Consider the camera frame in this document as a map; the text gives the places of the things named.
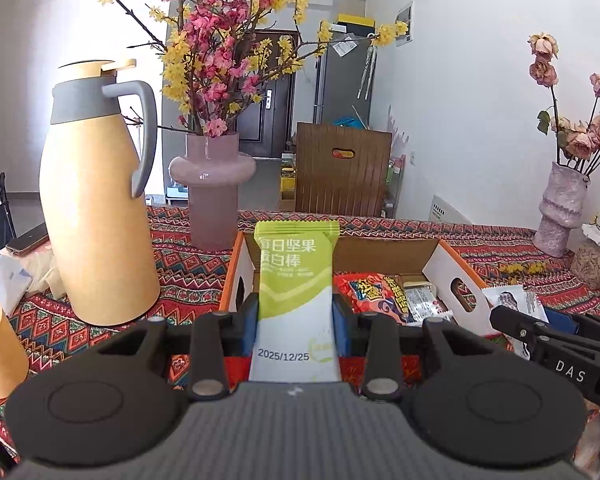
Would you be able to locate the green and white bar packet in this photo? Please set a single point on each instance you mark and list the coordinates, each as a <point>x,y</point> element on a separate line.
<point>292,300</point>

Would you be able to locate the yellow thermos jug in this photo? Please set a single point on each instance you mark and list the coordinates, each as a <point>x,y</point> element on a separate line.
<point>95,210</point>

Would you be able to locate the red snack packet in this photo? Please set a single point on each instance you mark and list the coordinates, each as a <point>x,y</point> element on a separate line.
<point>370,292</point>

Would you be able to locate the fallen yellow petals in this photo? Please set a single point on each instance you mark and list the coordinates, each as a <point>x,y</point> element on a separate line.
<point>530,267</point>

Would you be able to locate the smartphone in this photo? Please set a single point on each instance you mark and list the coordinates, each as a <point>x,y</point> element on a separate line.
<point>27,237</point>

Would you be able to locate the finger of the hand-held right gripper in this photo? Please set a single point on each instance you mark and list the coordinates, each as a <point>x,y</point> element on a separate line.
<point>595,330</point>
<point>517,327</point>

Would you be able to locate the red cardboard box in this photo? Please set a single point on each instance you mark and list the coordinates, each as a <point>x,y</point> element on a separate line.
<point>380,255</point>

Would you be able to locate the clear storage jar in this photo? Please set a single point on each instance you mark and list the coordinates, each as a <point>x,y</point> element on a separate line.
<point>592,265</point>

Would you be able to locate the grey refrigerator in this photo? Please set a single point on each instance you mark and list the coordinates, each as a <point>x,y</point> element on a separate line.
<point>340,90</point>

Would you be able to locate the brown chair back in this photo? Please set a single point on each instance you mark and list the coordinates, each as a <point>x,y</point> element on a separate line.
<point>330,180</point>

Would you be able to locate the dried pink roses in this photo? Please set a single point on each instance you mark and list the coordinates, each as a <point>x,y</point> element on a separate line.
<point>580,140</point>

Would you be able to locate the white folded umbrella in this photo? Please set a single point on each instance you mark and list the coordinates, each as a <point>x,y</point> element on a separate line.
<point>366,75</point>

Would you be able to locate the pink and yellow blossom branches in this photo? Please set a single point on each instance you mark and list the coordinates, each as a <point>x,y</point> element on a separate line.
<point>215,60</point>

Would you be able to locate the yellow cup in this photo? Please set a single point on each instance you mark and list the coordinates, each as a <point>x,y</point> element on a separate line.
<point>0,350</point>

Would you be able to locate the pink glass vase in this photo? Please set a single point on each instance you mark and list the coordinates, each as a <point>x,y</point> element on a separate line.
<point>212,210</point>

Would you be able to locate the textured pink vase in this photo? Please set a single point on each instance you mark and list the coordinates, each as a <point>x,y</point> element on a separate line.
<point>560,210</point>

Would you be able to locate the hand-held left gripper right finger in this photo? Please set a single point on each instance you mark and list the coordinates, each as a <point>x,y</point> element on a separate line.
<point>341,327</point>

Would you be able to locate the dark brown door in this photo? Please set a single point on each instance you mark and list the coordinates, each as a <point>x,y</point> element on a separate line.
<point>275,125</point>

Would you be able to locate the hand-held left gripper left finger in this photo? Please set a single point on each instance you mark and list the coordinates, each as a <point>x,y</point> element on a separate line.
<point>250,325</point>

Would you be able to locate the yellow and black box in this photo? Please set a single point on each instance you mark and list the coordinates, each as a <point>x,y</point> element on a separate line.
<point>355,21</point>

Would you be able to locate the white plastic bag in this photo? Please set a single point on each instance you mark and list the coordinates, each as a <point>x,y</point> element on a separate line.
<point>5,280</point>

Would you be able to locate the white wall heater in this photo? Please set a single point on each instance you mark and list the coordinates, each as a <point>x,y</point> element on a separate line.
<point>450,210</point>

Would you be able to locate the white and orange cracker packet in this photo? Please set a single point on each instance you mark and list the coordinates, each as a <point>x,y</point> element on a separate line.
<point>427,302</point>
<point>505,296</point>

